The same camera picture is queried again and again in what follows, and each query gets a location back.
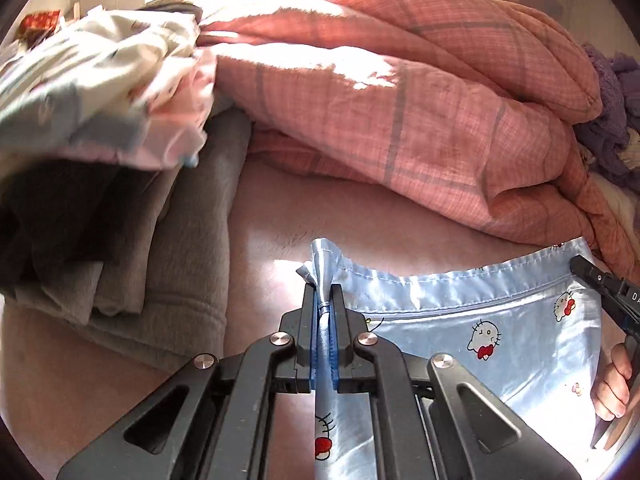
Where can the black cloth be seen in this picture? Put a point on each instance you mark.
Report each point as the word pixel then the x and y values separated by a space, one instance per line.
pixel 55 220

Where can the purple fuzzy cloth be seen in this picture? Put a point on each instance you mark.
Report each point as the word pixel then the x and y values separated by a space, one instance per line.
pixel 612 110

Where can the light blue cat-print pants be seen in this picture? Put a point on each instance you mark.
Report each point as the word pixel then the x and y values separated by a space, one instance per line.
pixel 500 310

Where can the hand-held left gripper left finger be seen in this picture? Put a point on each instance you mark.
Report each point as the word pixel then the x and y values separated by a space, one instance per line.
pixel 313 355

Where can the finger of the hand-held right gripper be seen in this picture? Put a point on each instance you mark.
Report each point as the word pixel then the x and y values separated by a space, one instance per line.
pixel 592 280

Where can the grey fleece garment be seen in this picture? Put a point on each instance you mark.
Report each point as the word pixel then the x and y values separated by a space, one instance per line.
pixel 190 270

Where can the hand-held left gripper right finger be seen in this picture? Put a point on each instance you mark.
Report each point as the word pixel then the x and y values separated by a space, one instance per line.
pixel 336 360

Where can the light pink cloth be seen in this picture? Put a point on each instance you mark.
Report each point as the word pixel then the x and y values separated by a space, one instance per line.
pixel 185 110

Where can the pink plaid quilt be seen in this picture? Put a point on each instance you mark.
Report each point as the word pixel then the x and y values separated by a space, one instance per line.
pixel 400 85

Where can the red box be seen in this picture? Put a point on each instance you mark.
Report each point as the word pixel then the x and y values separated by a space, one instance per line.
pixel 40 22

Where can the white blue printed cloth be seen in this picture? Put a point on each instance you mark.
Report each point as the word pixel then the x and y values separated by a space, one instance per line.
pixel 100 60

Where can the person's right hand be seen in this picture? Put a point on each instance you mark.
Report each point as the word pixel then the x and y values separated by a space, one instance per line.
pixel 610 390

